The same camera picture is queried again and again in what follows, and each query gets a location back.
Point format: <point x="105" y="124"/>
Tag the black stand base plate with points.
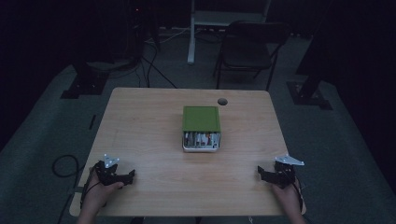
<point x="308" y="95"/>
<point x="85" y="82"/>

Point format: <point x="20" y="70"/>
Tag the black folding chair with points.
<point x="246" y="51"/>

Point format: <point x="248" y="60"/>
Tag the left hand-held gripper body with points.
<point x="107" y="174"/>

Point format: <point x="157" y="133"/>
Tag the green storage box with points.
<point x="201" y="118"/>

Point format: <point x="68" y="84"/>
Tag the white metal desk frame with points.
<point x="199" y="18"/>

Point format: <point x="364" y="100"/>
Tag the person's right hand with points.
<point x="288" y="197"/>

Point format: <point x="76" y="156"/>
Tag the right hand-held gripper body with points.
<point x="285" y="172"/>

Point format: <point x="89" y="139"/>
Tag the person's left hand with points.
<point x="99" y="194"/>

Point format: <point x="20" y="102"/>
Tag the small black floor strip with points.
<point x="92" y="122"/>

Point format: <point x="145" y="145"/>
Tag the white drawer with small parts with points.
<point x="201" y="141"/>

